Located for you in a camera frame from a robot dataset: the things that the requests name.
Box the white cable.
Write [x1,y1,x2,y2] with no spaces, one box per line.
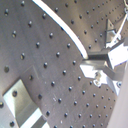
[32,0,89,60]

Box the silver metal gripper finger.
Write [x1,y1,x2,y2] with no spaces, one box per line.
[79,35,128,89]

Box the silver metal corner bracket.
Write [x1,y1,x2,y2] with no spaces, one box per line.
[0,79,50,128]

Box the silver metal cable clip fixture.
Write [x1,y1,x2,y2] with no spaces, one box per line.
[105,19,116,47]

